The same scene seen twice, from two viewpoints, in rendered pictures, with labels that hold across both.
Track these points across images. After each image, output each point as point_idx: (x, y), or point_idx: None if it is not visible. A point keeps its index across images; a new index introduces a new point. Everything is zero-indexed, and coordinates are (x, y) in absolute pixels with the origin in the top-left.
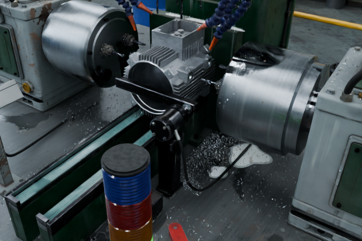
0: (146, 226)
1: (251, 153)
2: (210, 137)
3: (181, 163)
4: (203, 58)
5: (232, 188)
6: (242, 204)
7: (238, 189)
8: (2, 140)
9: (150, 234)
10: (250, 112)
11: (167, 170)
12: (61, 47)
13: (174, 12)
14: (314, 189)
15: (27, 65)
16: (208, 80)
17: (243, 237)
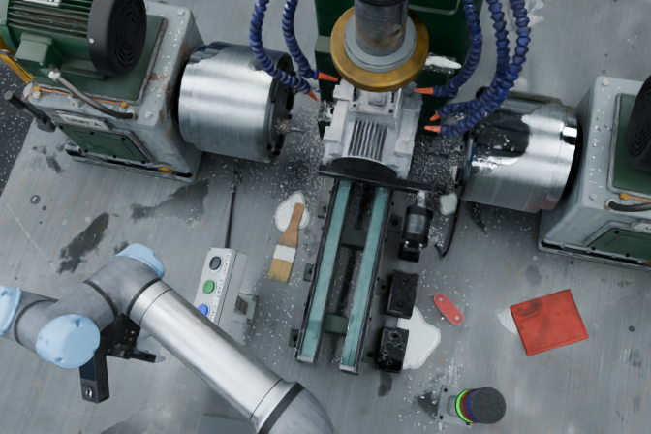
0: None
1: None
2: (418, 148)
3: (404, 205)
4: (415, 110)
5: (472, 222)
6: (488, 240)
7: (478, 220)
8: (184, 248)
9: None
10: (503, 200)
11: (414, 250)
12: (223, 146)
13: (333, 11)
14: (569, 236)
15: (161, 154)
16: (437, 154)
17: (502, 281)
